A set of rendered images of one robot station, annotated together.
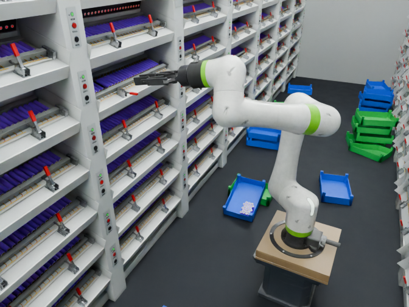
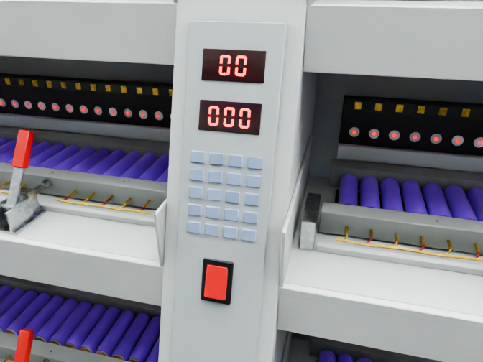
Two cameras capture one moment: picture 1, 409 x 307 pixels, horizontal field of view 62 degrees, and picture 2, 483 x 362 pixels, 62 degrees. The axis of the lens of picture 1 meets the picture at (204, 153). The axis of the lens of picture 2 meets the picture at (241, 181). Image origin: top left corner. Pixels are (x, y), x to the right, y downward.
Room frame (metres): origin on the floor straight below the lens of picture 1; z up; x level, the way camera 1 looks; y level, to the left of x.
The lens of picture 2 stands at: (1.74, -0.17, 1.49)
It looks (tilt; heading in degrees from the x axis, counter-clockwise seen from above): 9 degrees down; 78
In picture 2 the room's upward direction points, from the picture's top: 5 degrees clockwise
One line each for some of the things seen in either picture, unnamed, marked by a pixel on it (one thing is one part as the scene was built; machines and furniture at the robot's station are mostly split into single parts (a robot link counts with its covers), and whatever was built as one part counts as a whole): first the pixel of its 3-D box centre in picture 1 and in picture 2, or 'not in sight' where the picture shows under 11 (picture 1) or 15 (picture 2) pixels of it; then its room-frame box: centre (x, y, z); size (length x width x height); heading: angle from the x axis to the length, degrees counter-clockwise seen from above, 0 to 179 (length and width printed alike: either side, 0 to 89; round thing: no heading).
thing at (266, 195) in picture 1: (252, 189); not in sight; (2.03, -0.35, 0.04); 0.30 x 0.20 x 0.08; 65
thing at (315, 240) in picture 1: (309, 237); not in sight; (1.18, -0.48, 0.36); 0.26 x 0.15 x 0.06; 61
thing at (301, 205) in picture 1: (299, 210); not in sight; (1.22, -0.43, 0.49); 0.16 x 0.13 x 0.19; 22
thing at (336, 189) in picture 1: (335, 187); not in sight; (2.05, -0.95, 0.04); 0.30 x 0.20 x 0.08; 166
